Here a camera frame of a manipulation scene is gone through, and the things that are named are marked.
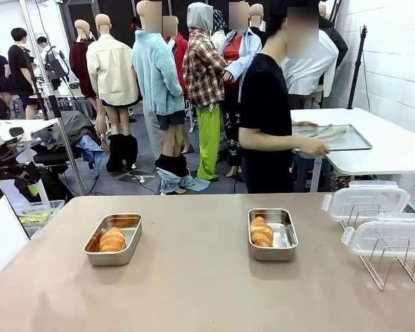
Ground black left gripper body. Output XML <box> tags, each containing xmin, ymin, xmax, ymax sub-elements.
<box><xmin>0</xmin><ymin>153</ymin><xmax>42</xmax><ymax>190</ymax></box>

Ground golden croissant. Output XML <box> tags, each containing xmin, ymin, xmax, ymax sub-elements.
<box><xmin>98</xmin><ymin>226</ymin><xmax>127</xmax><ymax>253</ymax></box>
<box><xmin>250</xmin><ymin>216</ymin><xmax>275</xmax><ymax>248</ymax></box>

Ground rectangular stainless steel container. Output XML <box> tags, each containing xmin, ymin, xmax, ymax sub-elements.
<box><xmin>247</xmin><ymin>207</ymin><xmax>299</xmax><ymax>263</ymax></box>
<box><xmin>82</xmin><ymin>212</ymin><xmax>143</xmax><ymax>267</ymax></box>

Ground metal serving tongs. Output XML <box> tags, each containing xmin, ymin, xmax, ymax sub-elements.
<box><xmin>310</xmin><ymin>124</ymin><xmax>351</xmax><ymax>141</ymax></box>

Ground perforated metal baking tray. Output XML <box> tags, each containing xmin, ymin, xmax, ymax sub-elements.
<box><xmin>291</xmin><ymin>124</ymin><xmax>374</xmax><ymax>152</ymax></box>

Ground clear plastic clip lid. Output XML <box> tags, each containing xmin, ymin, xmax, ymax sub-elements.
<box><xmin>340</xmin><ymin>212</ymin><xmax>415</xmax><ymax>259</ymax></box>
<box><xmin>321</xmin><ymin>180</ymin><xmax>411</xmax><ymax>223</ymax></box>

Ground person's right forearm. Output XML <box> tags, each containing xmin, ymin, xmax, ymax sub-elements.
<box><xmin>239</xmin><ymin>128</ymin><xmax>309</xmax><ymax>156</ymax></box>

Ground person's left hand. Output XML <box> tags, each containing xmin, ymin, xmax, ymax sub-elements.
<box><xmin>291</xmin><ymin>119</ymin><xmax>320</xmax><ymax>129</ymax></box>

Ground person's right hand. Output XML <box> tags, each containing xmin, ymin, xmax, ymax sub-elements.
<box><xmin>302</xmin><ymin>140</ymin><xmax>331</xmax><ymax>157</ymax></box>

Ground clear plastic storage bin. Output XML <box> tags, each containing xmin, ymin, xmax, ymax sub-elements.
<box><xmin>11</xmin><ymin>199</ymin><xmax>66</xmax><ymax>240</ymax></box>

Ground yellow packet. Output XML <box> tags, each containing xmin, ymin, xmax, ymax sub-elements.
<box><xmin>17</xmin><ymin>212</ymin><xmax>50</xmax><ymax>226</ymax></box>

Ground light blue garment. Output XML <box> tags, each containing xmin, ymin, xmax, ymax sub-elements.
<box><xmin>76</xmin><ymin>133</ymin><xmax>105</xmax><ymax>181</ymax></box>

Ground grey clothes pile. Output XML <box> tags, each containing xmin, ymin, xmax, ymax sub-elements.
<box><xmin>30</xmin><ymin>109</ymin><xmax>102</xmax><ymax>164</ymax></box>

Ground silver metal stand pole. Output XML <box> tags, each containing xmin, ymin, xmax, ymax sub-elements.
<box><xmin>19</xmin><ymin>0</ymin><xmax>88</xmax><ymax>195</ymax></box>

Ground black bunched trousers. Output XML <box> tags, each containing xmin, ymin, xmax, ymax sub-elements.
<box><xmin>105</xmin><ymin>132</ymin><xmax>140</xmax><ymax>174</ymax></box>

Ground bystander in black t-shirt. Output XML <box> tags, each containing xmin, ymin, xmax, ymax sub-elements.
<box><xmin>7</xmin><ymin>27</ymin><xmax>39</xmax><ymax>120</ymax></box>

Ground bystander with backpack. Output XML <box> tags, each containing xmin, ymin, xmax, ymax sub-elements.
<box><xmin>36</xmin><ymin>35</ymin><xmax>71</xmax><ymax>91</ymax></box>

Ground mannequin in dark red sweater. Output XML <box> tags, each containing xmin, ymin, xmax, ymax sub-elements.
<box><xmin>68</xmin><ymin>19</ymin><xmax>100</xmax><ymax>120</ymax></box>

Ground mannequin in cream jacket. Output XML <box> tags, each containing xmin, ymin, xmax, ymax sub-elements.
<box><xmin>85</xmin><ymin>13</ymin><xmax>142</xmax><ymax>146</ymax></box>

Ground bunched blue jeans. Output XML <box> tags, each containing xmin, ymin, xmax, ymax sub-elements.
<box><xmin>155</xmin><ymin>154</ymin><xmax>211</xmax><ymax>196</ymax></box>

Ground mannequin in light blue fleece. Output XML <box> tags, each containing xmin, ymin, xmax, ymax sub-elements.
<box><xmin>131</xmin><ymin>0</ymin><xmax>195</xmax><ymax>163</ymax></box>

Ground mannequin in red jacket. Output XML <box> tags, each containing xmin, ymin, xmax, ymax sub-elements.
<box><xmin>162</xmin><ymin>15</ymin><xmax>190</xmax><ymax>102</ymax></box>

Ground mannequin in plaid hooded shirt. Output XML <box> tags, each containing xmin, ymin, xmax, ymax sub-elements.
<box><xmin>181</xmin><ymin>1</ymin><xmax>230</xmax><ymax>183</ymax></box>

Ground mannequin in red top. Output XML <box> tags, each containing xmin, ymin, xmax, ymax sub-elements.
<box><xmin>218</xmin><ymin>1</ymin><xmax>264</xmax><ymax>178</ymax></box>

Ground person in black t-shirt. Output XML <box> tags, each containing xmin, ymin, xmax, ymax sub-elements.
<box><xmin>237</xmin><ymin>0</ymin><xmax>321</xmax><ymax>194</ymax></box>

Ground mannequin in black jacket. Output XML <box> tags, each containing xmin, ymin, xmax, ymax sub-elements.
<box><xmin>248</xmin><ymin>3</ymin><xmax>274</xmax><ymax>37</ymax></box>

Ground mannequin in white shirt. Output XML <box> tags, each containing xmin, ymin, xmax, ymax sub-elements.
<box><xmin>282</xmin><ymin>29</ymin><xmax>340</xmax><ymax>110</ymax></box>

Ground mannequin in black coat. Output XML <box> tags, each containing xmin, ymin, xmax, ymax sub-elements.
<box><xmin>317</xmin><ymin>3</ymin><xmax>349</xmax><ymax>70</ymax></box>

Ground black tripod stand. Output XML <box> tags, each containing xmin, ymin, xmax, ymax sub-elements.
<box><xmin>347</xmin><ymin>24</ymin><xmax>369</xmax><ymax>110</ymax></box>

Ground white side table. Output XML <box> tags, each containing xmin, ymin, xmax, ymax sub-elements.
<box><xmin>290</xmin><ymin>107</ymin><xmax>415</xmax><ymax>193</ymax></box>

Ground metal wire lid rack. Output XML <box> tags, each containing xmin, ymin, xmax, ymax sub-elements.
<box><xmin>338</xmin><ymin>203</ymin><xmax>415</xmax><ymax>292</ymax></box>

